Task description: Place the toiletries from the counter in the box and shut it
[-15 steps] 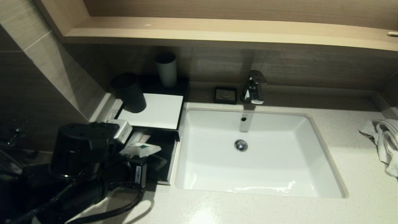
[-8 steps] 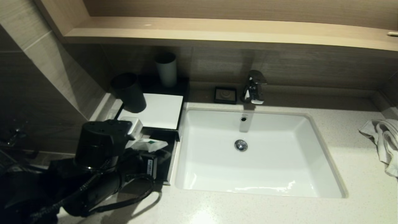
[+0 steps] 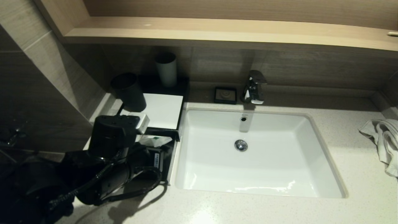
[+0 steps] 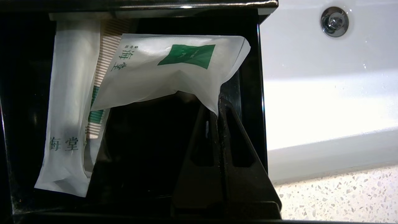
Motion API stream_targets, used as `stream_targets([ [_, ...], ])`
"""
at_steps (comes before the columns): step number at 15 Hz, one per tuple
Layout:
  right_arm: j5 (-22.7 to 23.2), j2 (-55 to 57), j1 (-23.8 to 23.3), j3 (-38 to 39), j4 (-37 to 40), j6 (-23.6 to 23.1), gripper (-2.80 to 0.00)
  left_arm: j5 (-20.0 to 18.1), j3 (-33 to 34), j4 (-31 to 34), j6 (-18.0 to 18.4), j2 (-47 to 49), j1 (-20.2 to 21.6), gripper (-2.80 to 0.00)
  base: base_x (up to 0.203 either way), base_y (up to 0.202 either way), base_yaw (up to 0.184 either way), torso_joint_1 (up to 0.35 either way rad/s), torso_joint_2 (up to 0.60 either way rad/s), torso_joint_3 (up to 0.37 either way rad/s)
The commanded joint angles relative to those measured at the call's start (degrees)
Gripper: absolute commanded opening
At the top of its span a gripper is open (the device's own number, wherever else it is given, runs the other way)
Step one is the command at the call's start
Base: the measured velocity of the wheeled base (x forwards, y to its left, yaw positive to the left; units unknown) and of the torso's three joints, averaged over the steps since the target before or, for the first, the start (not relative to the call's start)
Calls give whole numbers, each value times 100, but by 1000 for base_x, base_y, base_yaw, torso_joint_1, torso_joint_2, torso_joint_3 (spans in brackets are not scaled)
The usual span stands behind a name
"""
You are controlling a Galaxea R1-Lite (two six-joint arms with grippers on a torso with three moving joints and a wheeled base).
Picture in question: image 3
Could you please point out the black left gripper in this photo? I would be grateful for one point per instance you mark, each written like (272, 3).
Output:
(149, 160)

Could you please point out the small white green-label sachet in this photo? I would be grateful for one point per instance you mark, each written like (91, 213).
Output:
(155, 141)

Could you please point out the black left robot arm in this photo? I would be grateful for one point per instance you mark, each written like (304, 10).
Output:
(108, 133)

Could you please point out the black box with white top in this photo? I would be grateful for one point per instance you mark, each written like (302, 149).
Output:
(161, 109)

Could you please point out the black cup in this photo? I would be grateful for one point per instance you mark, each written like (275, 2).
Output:
(130, 93)

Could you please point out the black glossy tray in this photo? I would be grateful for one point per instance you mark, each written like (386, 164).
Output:
(182, 82)

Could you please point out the grey cup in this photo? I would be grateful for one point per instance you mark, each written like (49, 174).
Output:
(166, 71)

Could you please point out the chrome drain plug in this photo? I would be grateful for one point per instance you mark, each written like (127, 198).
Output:
(241, 145)

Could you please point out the black square soap dish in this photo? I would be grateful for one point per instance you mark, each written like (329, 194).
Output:
(225, 95)

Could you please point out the white ceramic sink basin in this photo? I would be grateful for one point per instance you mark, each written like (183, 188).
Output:
(264, 168)

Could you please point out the chrome faucet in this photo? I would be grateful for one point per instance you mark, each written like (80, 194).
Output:
(253, 90)

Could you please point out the dark metal valve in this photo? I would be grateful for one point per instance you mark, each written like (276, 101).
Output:
(12, 135)

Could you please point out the light wooden shelf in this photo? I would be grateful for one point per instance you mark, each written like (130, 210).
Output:
(217, 31)

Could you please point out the white towel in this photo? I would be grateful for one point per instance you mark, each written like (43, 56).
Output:
(384, 140)

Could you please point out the small pale object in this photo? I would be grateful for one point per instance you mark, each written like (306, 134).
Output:
(392, 34)

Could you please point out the small white rectangular block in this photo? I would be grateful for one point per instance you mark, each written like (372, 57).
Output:
(141, 122)

